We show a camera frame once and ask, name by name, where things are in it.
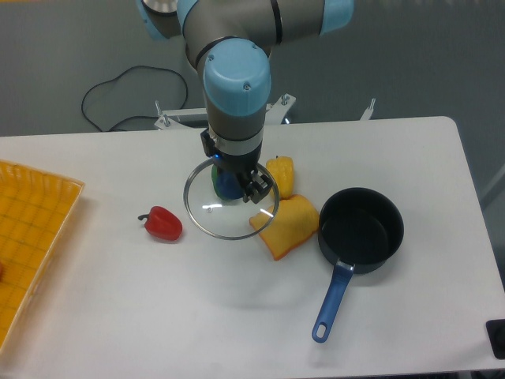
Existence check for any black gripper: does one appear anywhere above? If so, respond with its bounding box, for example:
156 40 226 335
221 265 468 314
200 129 274 204

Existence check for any glass lid with blue knob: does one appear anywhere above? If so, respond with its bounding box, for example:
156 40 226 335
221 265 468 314
183 159 280 241

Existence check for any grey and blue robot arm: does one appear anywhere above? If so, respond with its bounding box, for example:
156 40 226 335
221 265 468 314
137 1 354 203

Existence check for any yellow bell pepper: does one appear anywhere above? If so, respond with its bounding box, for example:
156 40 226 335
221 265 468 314
266 156 294 200

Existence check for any green bell pepper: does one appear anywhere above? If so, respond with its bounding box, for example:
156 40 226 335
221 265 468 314
211 165 219 196

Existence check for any toy bread slice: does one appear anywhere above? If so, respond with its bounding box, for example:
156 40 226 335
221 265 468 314
249 194 320 261

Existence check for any red bell pepper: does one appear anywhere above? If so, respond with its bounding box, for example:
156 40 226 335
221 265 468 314
137 206 183 242

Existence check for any yellow woven basket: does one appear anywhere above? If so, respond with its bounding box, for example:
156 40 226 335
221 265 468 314
1 160 84 347

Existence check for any black device at table edge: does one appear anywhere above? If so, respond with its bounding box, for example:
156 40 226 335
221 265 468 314
485 319 505 360

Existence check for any dark pot with blue handle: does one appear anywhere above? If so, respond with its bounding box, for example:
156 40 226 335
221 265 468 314
312 187 404 343

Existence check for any white table bracket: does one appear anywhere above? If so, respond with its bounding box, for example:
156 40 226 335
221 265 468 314
360 98 376 121

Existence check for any black cable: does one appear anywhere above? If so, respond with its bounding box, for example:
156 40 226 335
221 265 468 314
80 65 189 133

